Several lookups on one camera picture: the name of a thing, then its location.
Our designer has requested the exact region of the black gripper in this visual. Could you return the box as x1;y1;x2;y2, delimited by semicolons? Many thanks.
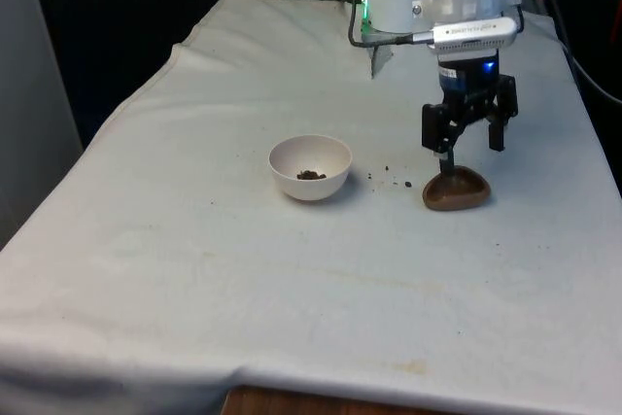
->
420;51;520;179

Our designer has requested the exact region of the brown cup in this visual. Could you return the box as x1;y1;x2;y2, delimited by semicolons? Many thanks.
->
421;165;492;213

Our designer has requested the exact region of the white bowl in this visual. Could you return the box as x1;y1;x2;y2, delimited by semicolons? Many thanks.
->
267;134;353;202

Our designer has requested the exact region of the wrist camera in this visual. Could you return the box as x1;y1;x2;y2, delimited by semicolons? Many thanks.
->
427;16;519;54

